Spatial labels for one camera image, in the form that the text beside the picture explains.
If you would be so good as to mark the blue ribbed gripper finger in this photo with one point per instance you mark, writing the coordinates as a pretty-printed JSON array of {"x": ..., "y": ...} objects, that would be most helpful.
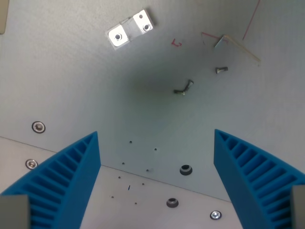
[
  {"x": 71, "y": 171},
  {"x": 250, "y": 167}
]

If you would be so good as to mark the small silver table bolt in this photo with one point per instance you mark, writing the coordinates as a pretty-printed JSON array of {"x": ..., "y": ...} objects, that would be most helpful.
[
  {"x": 31, "y": 163},
  {"x": 215, "y": 215}
]

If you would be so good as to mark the large silver table bolt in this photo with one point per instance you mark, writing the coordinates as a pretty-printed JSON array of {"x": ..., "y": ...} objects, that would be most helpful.
[{"x": 38, "y": 127}]

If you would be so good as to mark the small silver screw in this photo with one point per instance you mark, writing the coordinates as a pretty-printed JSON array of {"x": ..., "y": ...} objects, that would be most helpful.
[{"x": 221, "y": 69}]

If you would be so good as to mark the black screw with silver head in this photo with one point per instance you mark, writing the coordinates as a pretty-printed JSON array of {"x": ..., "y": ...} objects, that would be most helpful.
[{"x": 189, "y": 85}]

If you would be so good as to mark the black screw with nut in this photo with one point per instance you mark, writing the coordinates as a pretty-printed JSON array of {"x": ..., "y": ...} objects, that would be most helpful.
[{"x": 179, "y": 92}]

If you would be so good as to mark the brass L-shaped hex key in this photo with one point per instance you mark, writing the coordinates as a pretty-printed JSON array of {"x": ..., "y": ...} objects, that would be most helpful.
[{"x": 240, "y": 47}]

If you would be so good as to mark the small grey metal plate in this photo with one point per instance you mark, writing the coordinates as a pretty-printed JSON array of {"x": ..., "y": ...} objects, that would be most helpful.
[{"x": 220, "y": 43}]

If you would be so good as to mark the silver metal angle bracket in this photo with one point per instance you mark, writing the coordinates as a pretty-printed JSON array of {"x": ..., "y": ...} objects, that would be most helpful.
[{"x": 130, "y": 29}]

